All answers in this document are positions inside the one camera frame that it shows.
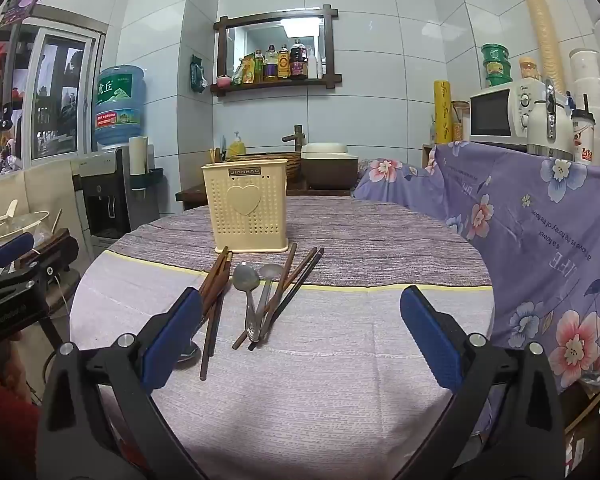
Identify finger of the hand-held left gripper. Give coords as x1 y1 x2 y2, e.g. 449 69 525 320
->
0 233 37 286
17 229 81 286

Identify purple floral cloth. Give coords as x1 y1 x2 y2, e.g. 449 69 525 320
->
352 140 600 396

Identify green wall packet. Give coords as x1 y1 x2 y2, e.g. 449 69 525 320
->
190 55 208 93

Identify white microwave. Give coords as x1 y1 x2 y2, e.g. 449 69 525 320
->
468 82 538 147

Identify person's left forearm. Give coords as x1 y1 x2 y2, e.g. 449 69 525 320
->
0 335 43 480

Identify white framed window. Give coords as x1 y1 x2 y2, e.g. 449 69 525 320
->
27 25 106 158

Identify cream paper cup stack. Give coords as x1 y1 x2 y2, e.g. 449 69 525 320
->
129 136 148 178

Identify wooden counter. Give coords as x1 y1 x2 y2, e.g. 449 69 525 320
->
175 187 353 211

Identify glass jar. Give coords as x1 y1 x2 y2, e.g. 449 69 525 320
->
451 101 471 142

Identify tall yellow paper cup stack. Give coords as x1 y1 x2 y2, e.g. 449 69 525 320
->
519 0 568 106

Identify water dispenser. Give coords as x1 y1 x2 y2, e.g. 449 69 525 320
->
72 147 153 241

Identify dark sauce bottle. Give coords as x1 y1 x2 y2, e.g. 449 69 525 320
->
289 39 308 80

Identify bronze faucet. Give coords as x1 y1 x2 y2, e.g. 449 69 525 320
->
281 125 308 153

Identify stacks of white cups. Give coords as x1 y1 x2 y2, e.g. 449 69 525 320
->
567 15 600 131

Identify yellow plastic roll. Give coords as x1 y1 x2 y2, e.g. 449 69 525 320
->
433 80 453 145

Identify dark chopstick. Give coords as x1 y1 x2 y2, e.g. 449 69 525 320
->
247 248 326 351
207 291 226 358

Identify cream plastic utensil holder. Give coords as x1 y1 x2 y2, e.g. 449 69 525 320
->
201 159 290 254

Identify drink cup with straw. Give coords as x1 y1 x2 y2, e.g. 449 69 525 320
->
571 94 600 165

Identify woven basket sink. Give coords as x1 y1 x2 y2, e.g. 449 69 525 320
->
227 151 303 183

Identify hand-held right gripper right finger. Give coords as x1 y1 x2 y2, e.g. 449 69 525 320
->
395 286 566 480

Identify brown pot with white lid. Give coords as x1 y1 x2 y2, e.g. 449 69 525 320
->
300 142 359 191

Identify blue water bottle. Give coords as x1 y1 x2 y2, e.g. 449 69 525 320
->
94 64 147 150

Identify stack of green noodle bowls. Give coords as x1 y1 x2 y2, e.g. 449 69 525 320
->
481 43 511 88

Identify green cup holder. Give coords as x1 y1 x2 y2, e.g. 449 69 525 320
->
130 167 167 193

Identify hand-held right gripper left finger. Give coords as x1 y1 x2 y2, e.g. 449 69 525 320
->
37 287 216 480

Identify white thermos kettle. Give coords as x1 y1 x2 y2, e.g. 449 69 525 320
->
526 77 576 161

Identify metal spoon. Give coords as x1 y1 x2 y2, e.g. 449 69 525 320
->
175 342 202 364
231 262 262 342
252 263 284 336

